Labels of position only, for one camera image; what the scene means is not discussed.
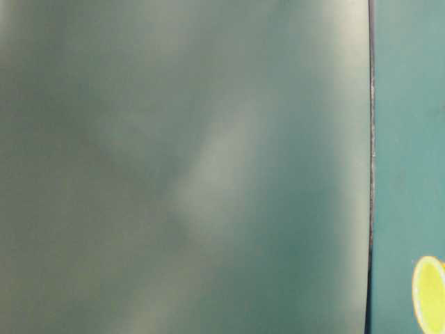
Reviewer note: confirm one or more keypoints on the yellow orange plastic cup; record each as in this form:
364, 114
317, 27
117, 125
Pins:
428, 294

